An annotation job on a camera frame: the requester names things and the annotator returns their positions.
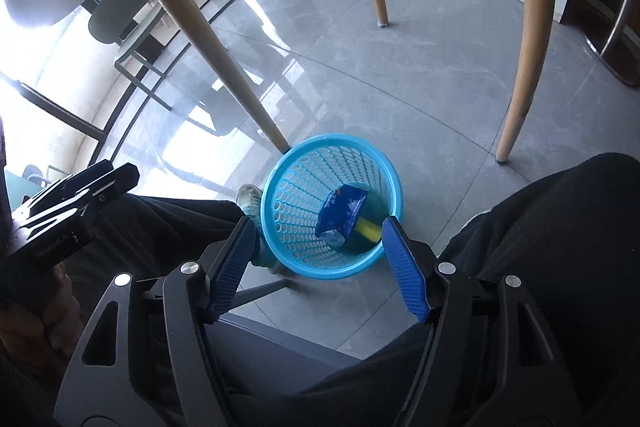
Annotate yellow sponge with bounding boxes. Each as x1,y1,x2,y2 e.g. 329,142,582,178
352,217,387,245

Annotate light teal sneaker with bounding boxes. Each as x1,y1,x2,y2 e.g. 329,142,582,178
236,183,283,275

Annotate blue snack packet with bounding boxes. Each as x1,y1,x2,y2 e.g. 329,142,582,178
315,186,369,253

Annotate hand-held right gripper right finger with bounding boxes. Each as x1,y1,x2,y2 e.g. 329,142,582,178
382,216,586,427

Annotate dark dining chair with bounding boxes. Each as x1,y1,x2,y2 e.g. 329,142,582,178
87,0,176,110

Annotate person's left leg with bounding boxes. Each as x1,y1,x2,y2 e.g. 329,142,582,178
62,194,261,308

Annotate chrome curved bar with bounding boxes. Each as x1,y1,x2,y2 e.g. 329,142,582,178
597,0,637,82

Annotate person's left hand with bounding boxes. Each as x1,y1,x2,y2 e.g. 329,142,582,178
0,257,83,388

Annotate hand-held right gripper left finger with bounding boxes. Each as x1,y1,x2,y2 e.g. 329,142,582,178
54,216,261,427

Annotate blue plastic mesh basket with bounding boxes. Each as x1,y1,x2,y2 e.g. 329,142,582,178
260,134,404,280

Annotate black metal frame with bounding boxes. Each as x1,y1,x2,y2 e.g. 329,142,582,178
0,74,107,142

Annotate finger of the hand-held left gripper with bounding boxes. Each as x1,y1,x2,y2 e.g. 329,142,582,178
20,159,115,208
15,163,140,230

